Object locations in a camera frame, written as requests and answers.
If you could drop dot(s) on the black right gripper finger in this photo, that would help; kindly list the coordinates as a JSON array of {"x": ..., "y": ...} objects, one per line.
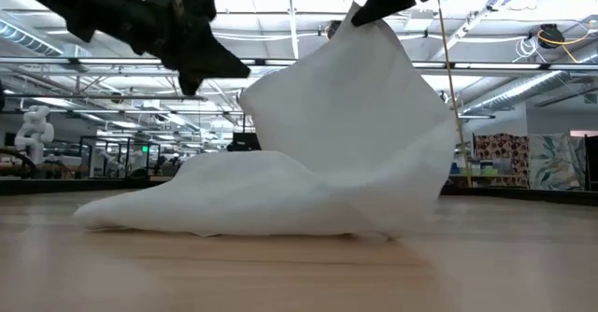
[{"x": 378, "y": 4}]

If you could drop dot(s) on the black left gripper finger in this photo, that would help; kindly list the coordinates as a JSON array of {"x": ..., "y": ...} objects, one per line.
[
  {"x": 189, "y": 82},
  {"x": 215, "y": 60}
]

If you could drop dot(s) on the white towel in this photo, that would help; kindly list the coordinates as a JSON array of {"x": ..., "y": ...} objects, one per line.
[{"x": 350, "y": 139}]

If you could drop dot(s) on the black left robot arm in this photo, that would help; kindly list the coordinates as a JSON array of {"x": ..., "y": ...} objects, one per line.
[{"x": 93, "y": 8}]

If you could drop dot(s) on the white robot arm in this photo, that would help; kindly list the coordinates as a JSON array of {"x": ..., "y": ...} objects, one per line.
[{"x": 35, "y": 132}]

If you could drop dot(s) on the black monitor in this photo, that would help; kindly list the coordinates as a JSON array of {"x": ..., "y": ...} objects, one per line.
[{"x": 243, "y": 142}]

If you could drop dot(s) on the grey pipe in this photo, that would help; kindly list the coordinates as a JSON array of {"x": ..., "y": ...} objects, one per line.
[{"x": 93, "y": 96}]

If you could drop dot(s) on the black framed workcell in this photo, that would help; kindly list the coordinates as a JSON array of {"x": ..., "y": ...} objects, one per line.
[{"x": 107, "y": 137}]

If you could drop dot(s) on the brown floral cloth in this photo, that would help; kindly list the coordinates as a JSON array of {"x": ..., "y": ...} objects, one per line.
[{"x": 502, "y": 148}]

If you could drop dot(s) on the leaf patterned cloth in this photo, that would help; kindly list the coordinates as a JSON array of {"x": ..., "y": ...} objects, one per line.
[{"x": 556, "y": 162}]

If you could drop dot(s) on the silver ventilation duct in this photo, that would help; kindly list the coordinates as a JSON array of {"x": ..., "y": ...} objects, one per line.
[
  {"x": 523, "y": 88},
  {"x": 28, "y": 38}
]

